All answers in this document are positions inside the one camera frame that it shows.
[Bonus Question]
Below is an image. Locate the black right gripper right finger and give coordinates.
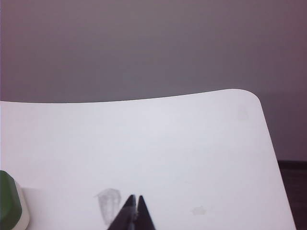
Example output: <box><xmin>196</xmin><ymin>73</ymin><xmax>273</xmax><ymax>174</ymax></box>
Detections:
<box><xmin>137</xmin><ymin>195</ymin><xmax>157</xmax><ymax>230</ymax></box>

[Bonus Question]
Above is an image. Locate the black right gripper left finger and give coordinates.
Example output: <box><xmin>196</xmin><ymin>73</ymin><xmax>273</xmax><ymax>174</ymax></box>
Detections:
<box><xmin>107</xmin><ymin>194</ymin><xmax>137</xmax><ymax>230</ymax></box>

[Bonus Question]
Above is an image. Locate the green and white foam mahjong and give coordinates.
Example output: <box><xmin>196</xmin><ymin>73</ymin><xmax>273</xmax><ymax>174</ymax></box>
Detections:
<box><xmin>0</xmin><ymin>170</ymin><xmax>31</xmax><ymax>230</ymax></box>

